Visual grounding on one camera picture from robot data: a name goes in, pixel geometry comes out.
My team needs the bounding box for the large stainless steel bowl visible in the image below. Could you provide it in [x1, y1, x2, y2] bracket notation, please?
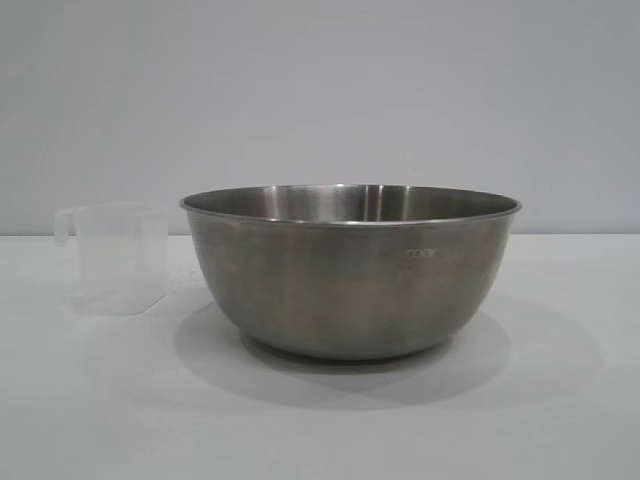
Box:
[178, 182, 524, 360]

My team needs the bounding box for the clear plastic measuring cup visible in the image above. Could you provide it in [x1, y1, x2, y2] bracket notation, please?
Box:
[53, 201, 169, 317]

